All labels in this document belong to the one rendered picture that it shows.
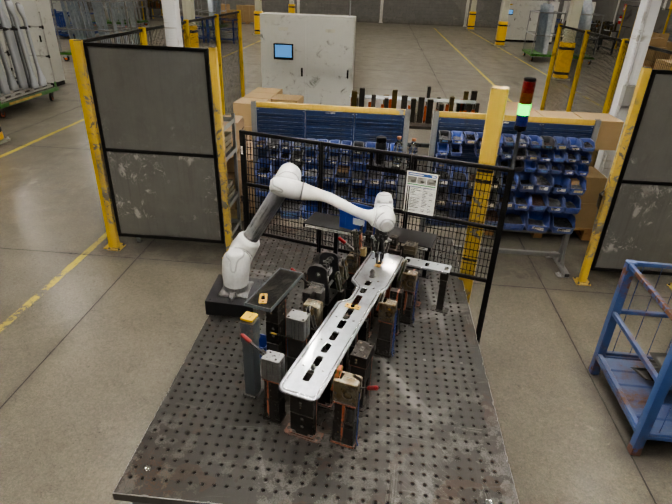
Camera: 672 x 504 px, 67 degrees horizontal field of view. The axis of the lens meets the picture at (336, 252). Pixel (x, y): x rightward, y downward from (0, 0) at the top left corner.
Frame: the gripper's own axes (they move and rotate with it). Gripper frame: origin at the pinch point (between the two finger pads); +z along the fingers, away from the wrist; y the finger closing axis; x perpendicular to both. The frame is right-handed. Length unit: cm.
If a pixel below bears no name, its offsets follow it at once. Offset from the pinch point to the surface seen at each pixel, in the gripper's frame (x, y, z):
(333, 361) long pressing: -92, 7, 6
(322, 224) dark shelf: 36, -52, 3
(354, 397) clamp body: -109, 23, 6
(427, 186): 54, 14, -29
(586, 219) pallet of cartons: 330, 148, 83
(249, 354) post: -99, -33, 9
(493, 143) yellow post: 59, 50, -61
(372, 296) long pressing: -33.2, 6.6, 5.9
